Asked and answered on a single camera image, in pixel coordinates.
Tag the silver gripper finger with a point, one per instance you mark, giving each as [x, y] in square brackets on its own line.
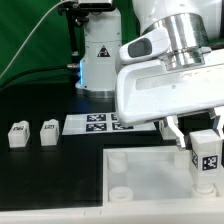
[217, 115]

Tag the black camera stand pole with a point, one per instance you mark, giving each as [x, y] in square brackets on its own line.
[76, 18]

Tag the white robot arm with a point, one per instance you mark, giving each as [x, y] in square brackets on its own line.
[191, 24]

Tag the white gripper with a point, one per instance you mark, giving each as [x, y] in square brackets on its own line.
[148, 89]

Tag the white marker sheet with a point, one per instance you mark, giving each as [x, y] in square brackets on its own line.
[99, 123]

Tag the white square table top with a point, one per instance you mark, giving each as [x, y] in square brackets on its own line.
[156, 178]

